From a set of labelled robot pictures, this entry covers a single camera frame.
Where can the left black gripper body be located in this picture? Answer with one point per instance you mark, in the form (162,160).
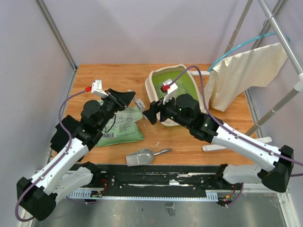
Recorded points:
(113,102)

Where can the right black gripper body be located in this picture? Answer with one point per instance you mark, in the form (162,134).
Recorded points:
(167,110)

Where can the white plastic bag clip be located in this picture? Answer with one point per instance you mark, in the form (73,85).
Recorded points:
(140,104)

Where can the green cat litter bag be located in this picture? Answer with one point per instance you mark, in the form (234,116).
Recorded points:
(122,128)

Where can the metal litter scoop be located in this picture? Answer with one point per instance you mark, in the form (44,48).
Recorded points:
(143,156)

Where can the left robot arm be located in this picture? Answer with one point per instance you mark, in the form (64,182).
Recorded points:
(40,194)

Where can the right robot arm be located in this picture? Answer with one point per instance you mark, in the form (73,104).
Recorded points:
(272,166)

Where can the beige green litter box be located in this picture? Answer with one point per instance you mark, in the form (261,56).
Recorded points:
(183,110)

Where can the cream fabric bag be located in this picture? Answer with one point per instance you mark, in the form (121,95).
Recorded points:
(235,74)

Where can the white metal drying rack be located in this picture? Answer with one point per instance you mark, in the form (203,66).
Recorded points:
(271,18)

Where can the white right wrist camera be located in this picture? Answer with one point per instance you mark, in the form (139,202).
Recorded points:
(170,89)

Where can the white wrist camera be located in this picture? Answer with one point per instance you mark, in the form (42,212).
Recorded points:
(170,89)
(97,89)

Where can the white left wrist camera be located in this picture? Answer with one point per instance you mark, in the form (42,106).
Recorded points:
(97,89)

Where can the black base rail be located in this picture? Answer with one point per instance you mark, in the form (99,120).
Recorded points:
(93,182)

